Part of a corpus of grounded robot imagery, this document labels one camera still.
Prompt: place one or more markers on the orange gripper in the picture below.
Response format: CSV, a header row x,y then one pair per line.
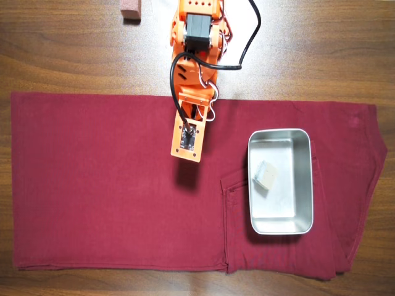
x,y
202,108

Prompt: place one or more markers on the beige cube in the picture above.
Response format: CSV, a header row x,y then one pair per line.
x,y
268,175

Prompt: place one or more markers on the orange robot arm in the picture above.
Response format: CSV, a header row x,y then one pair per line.
x,y
191,74

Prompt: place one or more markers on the pink block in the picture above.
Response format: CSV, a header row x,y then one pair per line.
x,y
131,10

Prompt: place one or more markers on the dark red cloth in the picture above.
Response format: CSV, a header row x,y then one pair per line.
x,y
92,185

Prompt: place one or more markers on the rectangular metal tray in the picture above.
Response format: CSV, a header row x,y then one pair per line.
x,y
277,212

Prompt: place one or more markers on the orange camera mount plate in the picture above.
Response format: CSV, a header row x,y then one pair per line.
x,y
177,148

